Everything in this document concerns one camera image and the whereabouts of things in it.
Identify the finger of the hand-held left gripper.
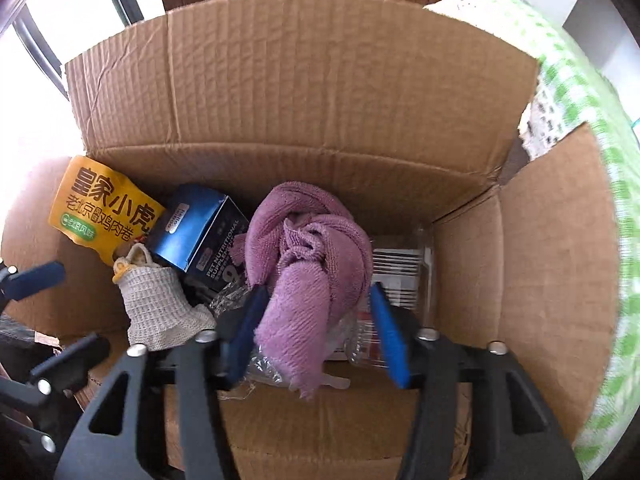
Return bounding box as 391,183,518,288
0,332,111,456
0,259,67,307

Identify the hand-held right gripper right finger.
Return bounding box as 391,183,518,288
369,281,585,480

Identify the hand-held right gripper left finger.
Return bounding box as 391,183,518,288
52,284,272,480

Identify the clear plastic container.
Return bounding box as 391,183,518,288
345,225,437,377

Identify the white mesh pouch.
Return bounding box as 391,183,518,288
112,243,217,352

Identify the purple towel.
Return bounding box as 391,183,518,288
232,181,375,401

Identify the yellow snack bag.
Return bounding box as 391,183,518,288
48,155,167,266

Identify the blue cardboard carton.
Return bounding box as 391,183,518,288
145,183,251,292

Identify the brown cardboard box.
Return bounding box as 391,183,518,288
0,0,623,480

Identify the clear plastic wrap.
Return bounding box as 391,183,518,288
210,282,351,392

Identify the green checked tablecloth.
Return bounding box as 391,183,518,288
425,0,640,476

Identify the black window frame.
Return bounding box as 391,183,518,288
0,0,166,98

